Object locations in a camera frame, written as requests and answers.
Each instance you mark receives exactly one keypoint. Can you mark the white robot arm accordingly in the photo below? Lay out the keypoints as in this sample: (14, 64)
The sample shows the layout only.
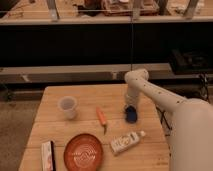
(191, 138)

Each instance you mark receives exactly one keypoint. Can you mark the cluttered upper shelf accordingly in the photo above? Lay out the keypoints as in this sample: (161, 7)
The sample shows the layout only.
(34, 12)

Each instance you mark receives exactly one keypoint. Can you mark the black box on shelf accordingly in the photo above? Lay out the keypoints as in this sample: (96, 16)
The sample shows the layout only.
(191, 62)

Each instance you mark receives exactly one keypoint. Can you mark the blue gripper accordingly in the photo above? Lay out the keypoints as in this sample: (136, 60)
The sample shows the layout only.
(131, 114)

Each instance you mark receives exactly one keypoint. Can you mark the orange ridged plate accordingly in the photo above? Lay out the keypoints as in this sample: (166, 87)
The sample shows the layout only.
(84, 152)

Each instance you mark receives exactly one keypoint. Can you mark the white lotion bottle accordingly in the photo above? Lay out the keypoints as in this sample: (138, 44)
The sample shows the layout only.
(125, 142)

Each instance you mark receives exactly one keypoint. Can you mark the orange toy carrot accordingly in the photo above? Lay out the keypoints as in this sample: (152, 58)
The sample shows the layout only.
(102, 119)

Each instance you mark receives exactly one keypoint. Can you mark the translucent plastic cup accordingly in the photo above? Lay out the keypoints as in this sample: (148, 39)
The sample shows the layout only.
(68, 105)

